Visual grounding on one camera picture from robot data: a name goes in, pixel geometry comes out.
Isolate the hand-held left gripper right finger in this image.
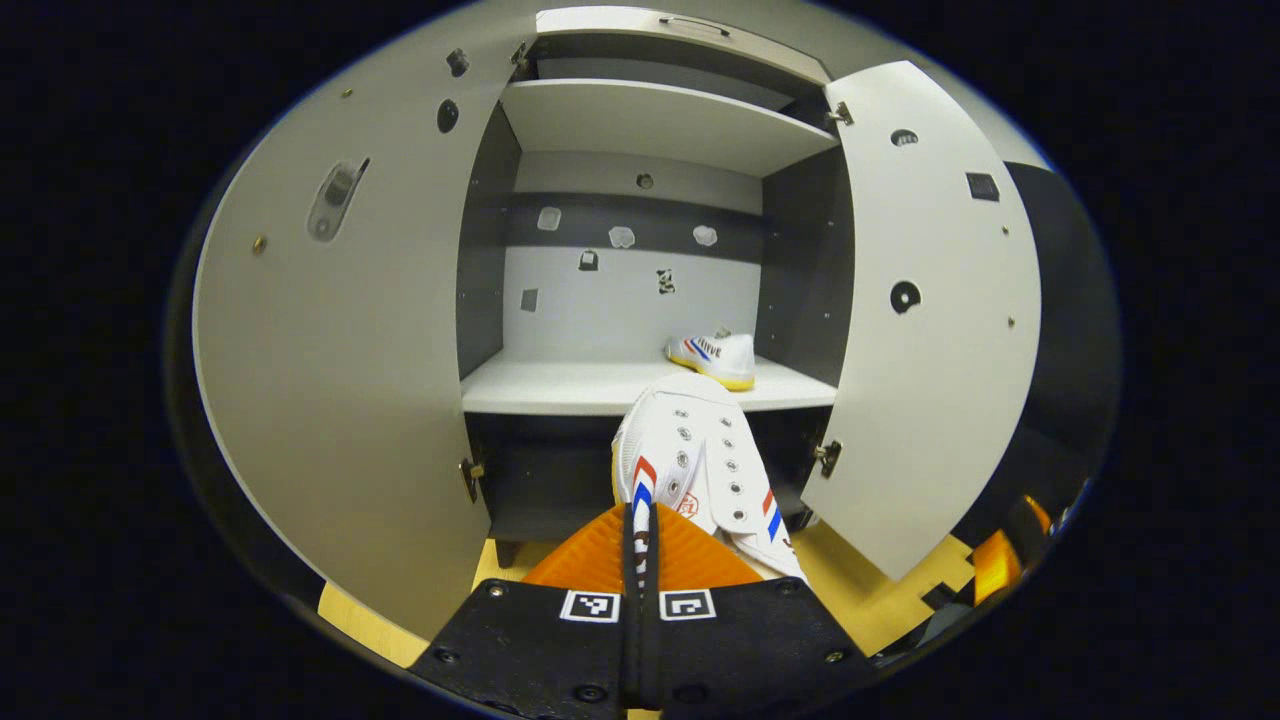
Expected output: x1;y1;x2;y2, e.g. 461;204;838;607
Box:
638;503;883;720

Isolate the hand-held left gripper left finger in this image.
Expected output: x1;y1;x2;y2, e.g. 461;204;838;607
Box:
410;503;637;720

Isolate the white cabinet door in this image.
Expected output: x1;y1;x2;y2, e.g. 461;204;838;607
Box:
800;60;1043;583
190;28;526;643

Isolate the white striped canvas shoe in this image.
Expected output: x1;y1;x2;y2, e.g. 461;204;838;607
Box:
665;330;757;393
612;372;809;586

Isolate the white and grey shoe cabinet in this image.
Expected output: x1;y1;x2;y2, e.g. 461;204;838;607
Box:
455;5;861;571

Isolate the beige cabinet drawer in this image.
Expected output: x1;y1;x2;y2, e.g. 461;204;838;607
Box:
535;5;833;86

